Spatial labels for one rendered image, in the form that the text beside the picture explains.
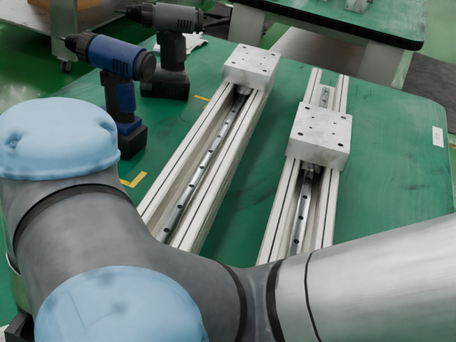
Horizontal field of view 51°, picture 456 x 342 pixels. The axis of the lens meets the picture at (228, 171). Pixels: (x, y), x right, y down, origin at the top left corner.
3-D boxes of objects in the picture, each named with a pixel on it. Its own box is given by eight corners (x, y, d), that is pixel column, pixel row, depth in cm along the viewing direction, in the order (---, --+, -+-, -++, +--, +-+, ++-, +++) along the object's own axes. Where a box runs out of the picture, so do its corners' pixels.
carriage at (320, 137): (338, 184, 88) (349, 153, 84) (280, 167, 89) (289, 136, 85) (342, 142, 101) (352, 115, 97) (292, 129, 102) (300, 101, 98)
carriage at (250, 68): (264, 102, 110) (270, 76, 106) (218, 91, 112) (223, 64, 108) (275, 78, 123) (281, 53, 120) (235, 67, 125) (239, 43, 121)
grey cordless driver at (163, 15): (193, 102, 117) (205, 14, 105) (110, 95, 113) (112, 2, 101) (191, 88, 123) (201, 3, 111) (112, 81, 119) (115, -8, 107)
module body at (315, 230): (309, 343, 65) (327, 302, 60) (239, 320, 66) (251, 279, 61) (339, 104, 130) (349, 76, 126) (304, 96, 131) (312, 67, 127)
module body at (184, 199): (178, 300, 67) (185, 258, 62) (112, 279, 68) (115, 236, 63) (273, 87, 132) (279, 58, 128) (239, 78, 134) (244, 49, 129)
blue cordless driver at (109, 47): (133, 165, 92) (140, 58, 79) (47, 131, 96) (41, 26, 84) (152, 147, 98) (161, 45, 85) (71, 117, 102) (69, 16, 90)
